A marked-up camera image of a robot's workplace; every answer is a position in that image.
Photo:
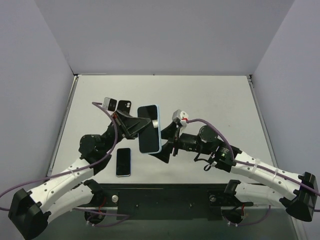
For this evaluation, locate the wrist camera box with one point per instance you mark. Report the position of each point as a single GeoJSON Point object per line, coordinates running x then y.
{"type": "Point", "coordinates": [109, 104]}
{"type": "Point", "coordinates": [180, 118]}

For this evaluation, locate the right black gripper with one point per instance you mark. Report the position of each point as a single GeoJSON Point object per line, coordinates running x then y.
{"type": "Point", "coordinates": [175, 141]}

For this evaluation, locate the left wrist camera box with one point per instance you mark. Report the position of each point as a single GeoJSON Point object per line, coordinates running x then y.
{"type": "Point", "coordinates": [109, 104]}

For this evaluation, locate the black phone case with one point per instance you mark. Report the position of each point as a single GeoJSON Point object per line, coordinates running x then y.
{"type": "Point", "coordinates": [124, 106]}

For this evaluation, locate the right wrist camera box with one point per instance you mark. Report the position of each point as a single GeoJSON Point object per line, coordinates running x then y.
{"type": "Point", "coordinates": [180, 118]}

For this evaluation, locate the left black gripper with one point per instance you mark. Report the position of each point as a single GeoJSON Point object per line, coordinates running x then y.
{"type": "Point", "coordinates": [122, 126]}

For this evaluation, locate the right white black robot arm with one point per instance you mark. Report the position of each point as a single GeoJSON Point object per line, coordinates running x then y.
{"type": "Point", "coordinates": [296, 193]}

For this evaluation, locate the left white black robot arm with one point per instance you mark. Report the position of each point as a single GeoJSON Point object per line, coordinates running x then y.
{"type": "Point", "coordinates": [32, 210]}

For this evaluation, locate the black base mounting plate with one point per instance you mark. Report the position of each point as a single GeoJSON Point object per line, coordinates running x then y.
{"type": "Point", "coordinates": [168, 201]}

